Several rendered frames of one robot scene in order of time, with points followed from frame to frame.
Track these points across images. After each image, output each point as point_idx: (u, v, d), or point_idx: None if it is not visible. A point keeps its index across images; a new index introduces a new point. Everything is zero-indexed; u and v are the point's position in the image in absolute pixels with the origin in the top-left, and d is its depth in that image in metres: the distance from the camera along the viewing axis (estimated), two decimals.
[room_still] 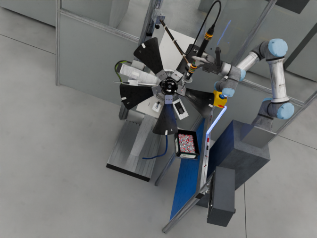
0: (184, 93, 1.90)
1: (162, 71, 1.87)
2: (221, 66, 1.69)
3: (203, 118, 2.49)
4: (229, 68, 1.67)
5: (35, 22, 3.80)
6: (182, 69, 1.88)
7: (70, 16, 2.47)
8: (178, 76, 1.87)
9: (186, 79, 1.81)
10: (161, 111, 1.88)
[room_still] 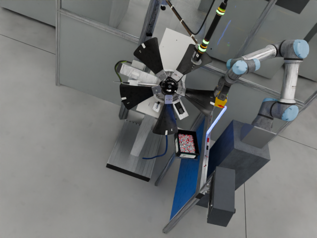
0: (184, 93, 1.90)
1: (162, 71, 1.87)
2: None
3: (203, 118, 2.49)
4: (235, 80, 1.61)
5: (35, 22, 3.80)
6: (182, 69, 1.88)
7: (70, 16, 2.47)
8: (178, 76, 1.87)
9: (195, 61, 1.69)
10: (161, 111, 1.88)
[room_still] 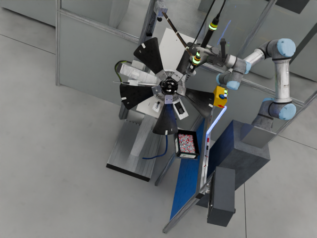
0: (167, 103, 1.91)
1: (181, 75, 1.87)
2: (225, 58, 1.64)
3: (203, 118, 2.49)
4: (235, 60, 1.63)
5: (35, 22, 3.80)
6: (188, 94, 1.91)
7: (70, 16, 2.47)
8: (181, 92, 1.89)
9: (189, 72, 1.76)
10: (143, 86, 1.85)
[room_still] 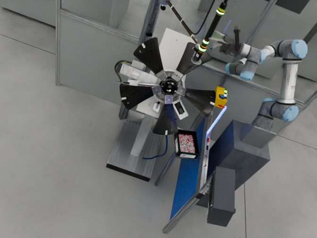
0: (167, 103, 1.91)
1: (181, 75, 1.87)
2: (239, 47, 1.57)
3: (203, 118, 2.49)
4: (249, 49, 1.56)
5: (35, 22, 3.80)
6: (188, 93, 1.90)
7: (70, 16, 2.47)
8: (181, 92, 1.89)
9: (195, 61, 1.69)
10: (143, 86, 1.85)
